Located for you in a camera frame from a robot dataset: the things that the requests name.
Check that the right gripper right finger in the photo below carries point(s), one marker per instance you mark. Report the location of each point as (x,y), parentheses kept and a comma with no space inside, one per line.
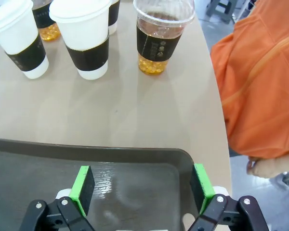
(202,187)

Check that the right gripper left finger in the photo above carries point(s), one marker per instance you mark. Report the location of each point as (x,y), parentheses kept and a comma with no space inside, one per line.
(83,190)

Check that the clear plastic cup with tea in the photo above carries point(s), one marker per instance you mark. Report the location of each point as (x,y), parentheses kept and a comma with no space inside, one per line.
(47,26)
(156,45)

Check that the white paper cup black sleeve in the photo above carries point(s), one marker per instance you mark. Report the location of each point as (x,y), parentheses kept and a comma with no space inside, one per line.
(84,36)
(17,33)
(113,14)

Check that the dark brown serving tray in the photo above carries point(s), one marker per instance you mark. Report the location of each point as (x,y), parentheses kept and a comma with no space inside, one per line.
(135,183)

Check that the person's left hand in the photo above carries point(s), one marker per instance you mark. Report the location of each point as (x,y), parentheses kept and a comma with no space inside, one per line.
(262,168)

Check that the orange hoodie torso of person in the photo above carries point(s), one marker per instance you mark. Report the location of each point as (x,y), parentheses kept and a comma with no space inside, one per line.
(260,84)

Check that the grey stool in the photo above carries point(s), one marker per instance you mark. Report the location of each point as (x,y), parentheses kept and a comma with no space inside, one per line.
(221,9)

